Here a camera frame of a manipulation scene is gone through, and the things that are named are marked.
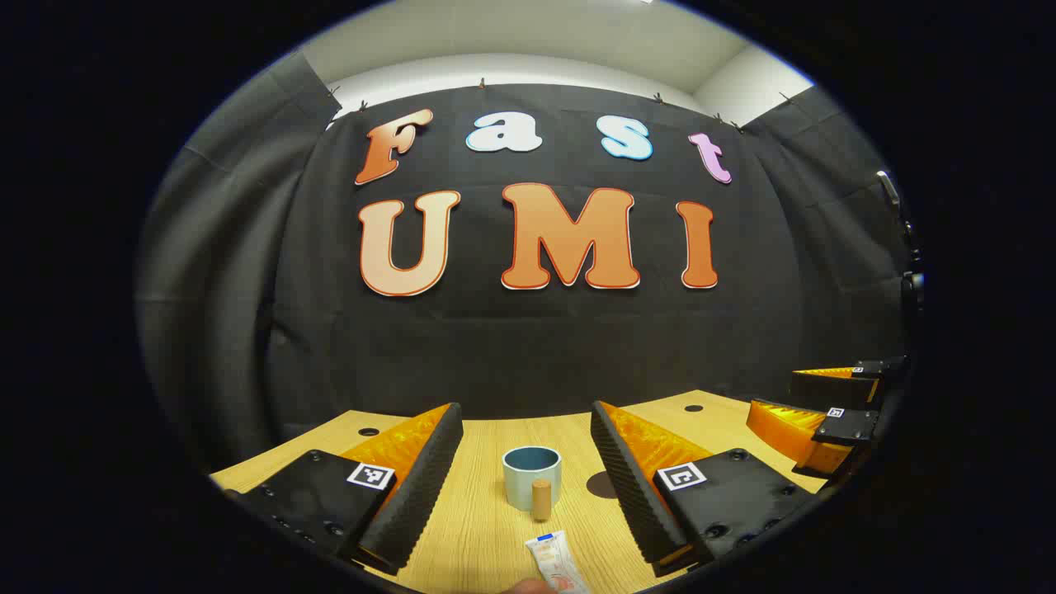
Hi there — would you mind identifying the white toothpaste tube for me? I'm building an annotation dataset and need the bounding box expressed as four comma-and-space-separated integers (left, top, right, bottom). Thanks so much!
525, 530, 592, 594

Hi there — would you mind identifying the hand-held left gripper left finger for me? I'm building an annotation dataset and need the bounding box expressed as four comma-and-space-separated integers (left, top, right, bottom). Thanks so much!
223, 402, 464, 577

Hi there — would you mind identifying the wooden desktop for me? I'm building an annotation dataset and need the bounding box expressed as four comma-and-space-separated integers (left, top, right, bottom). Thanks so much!
210, 389, 834, 594

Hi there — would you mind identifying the light blue cup wooden handle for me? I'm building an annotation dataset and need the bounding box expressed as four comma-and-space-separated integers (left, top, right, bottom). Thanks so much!
502, 445, 563, 522

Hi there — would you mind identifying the black backdrop cloth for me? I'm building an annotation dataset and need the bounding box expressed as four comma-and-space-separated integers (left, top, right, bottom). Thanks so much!
136, 49, 912, 471

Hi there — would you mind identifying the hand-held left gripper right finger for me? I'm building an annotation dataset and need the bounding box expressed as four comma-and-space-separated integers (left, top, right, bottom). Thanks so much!
590, 401, 818, 578

